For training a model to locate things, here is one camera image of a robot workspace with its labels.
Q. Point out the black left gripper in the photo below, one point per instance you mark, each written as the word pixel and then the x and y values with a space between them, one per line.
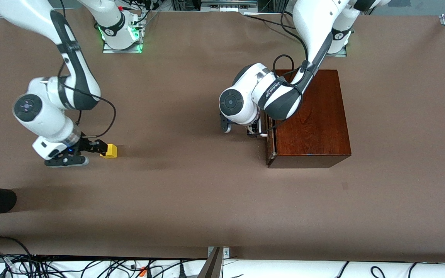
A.
pixel 252 130

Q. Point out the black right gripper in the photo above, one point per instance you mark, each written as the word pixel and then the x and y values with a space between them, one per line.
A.
pixel 84 145

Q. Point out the yellow cube block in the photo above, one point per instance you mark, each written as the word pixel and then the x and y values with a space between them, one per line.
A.
pixel 111 151

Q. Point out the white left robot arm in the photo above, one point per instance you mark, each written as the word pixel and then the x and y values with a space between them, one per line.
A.
pixel 245 96

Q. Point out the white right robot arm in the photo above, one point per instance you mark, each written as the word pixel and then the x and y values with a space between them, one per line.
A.
pixel 48 116

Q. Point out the dark brown wooden cabinet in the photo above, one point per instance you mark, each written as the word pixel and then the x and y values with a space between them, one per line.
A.
pixel 315 127

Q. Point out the white power strip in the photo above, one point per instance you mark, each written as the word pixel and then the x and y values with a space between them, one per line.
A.
pixel 228 7

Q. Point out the dark metal beam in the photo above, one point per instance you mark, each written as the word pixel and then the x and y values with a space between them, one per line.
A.
pixel 211 268

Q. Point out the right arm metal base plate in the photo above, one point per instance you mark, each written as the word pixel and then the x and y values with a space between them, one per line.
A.
pixel 108 50

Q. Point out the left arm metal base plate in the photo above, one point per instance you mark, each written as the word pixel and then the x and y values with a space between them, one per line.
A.
pixel 343 53

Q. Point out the silver metal bracket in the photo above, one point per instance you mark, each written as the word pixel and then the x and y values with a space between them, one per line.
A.
pixel 226 253

